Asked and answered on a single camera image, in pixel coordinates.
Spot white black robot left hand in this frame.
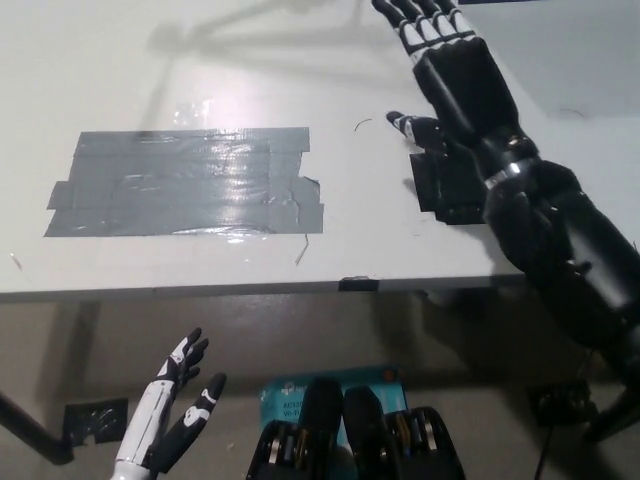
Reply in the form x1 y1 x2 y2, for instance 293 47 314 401
113 327 229 474

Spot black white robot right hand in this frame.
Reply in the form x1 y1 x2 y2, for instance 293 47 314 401
371 0 545 190

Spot black floor tape patch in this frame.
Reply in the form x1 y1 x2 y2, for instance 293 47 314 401
526 380 600 427
63 397 129 445

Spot black tape patch on table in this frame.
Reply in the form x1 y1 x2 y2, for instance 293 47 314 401
408 148 490 227

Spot dark panel behind table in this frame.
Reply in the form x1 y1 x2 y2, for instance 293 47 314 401
457 0 640 7

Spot black table leg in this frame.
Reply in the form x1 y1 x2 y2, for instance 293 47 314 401
0 388 77 467

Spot small black tape strip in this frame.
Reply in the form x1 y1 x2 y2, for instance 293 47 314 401
338 274 380 293

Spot teal cardboard router box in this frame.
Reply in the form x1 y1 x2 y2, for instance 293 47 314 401
257 364 404 451

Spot grey duct tape patch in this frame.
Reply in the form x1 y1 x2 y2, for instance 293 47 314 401
43 127 325 239

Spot thin black floor cable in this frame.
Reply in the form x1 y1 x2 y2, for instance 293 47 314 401
535 423 557 480

